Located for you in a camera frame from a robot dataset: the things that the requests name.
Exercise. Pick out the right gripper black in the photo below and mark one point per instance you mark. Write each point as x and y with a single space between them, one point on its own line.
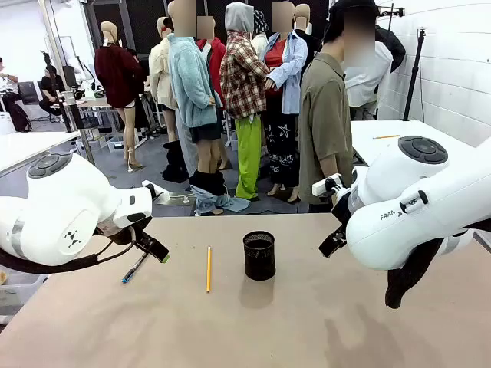
340 209

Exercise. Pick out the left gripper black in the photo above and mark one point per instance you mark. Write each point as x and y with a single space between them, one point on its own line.
120 232

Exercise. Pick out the yellow pencil with red eraser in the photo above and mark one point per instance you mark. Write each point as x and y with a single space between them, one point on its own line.
208 268

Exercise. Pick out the person's right forearm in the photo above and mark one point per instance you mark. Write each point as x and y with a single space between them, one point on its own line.
329 166

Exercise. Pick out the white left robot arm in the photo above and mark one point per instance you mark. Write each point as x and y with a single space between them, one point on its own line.
57 199

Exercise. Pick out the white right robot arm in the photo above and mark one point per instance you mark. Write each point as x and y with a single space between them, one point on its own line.
403 214

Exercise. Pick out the black pen with blue tip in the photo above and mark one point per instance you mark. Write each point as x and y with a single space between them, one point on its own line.
132 268

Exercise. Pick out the black mesh pen holder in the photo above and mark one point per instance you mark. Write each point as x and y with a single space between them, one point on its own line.
259 260

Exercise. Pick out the bunched black trousers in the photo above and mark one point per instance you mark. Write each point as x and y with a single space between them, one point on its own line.
207 184

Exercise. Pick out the black clothes pile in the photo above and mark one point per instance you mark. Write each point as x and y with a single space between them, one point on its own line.
174 165

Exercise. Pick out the blue jeans pile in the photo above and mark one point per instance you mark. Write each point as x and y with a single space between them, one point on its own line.
230 203

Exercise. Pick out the grey storage bin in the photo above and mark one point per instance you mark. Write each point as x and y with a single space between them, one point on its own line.
115 145

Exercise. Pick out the person in olive shirt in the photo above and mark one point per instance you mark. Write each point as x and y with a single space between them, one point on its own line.
326 126

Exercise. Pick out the grey crate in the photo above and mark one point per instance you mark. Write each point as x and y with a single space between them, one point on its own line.
19 287

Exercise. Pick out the white table with pencil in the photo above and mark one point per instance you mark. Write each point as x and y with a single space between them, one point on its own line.
422 130

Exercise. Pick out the background work desk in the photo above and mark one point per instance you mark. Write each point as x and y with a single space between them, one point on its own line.
92 102

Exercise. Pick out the mannequin in white shirt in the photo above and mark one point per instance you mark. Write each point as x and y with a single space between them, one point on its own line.
368 84

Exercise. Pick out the mannequin in light blue fleece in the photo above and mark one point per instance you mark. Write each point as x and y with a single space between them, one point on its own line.
190 88

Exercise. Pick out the mannequin in cream jacket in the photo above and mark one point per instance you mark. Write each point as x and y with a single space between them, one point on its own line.
161 76

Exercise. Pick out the mannequin in maroon dress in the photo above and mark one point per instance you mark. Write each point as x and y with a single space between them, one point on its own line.
115 76

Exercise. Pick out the mannequin in blue shirt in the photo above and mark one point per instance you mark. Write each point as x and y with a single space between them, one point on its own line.
291 69

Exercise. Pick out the mannequin in plaid shirt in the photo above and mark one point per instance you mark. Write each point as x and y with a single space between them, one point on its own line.
241 84

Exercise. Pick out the black tripod stand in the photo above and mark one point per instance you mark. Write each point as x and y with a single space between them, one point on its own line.
416 76

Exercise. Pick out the seated person in black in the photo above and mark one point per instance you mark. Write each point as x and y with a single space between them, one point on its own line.
50 88

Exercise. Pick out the black monitor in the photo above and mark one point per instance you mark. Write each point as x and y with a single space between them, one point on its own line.
69 76

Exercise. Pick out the metal pillar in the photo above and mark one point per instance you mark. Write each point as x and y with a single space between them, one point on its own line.
63 69

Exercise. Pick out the mannequin in red jacket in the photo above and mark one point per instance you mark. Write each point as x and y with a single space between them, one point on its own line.
216 57

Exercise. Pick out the seated person in white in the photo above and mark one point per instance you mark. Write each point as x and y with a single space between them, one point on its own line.
7 82

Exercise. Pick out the bare headed beige mannequin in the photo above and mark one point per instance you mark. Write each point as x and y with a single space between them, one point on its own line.
303 15

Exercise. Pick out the black stand with crossbar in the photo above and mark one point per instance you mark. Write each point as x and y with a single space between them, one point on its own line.
391 19

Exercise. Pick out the mannequin with patterned headscarf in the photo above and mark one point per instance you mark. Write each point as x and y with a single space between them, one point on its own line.
261 23

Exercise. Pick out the white mannequin base plate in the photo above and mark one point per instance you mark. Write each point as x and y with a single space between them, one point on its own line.
172 198

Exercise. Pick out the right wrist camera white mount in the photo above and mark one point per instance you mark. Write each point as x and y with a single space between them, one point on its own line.
326 186

